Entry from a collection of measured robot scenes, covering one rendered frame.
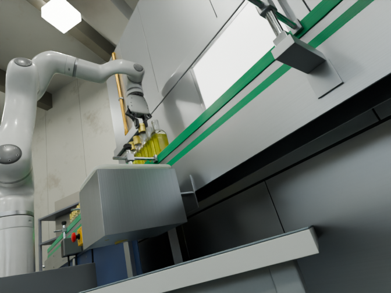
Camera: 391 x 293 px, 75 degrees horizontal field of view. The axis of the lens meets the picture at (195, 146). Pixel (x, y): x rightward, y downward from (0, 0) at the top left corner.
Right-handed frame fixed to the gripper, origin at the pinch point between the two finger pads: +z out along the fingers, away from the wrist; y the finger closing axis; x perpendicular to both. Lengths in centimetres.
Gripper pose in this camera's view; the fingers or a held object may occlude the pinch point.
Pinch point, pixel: (141, 124)
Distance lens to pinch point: 121.1
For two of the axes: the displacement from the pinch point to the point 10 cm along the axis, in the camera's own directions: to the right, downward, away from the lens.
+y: -7.8, -0.6, -6.3
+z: 2.5, 8.8, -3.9
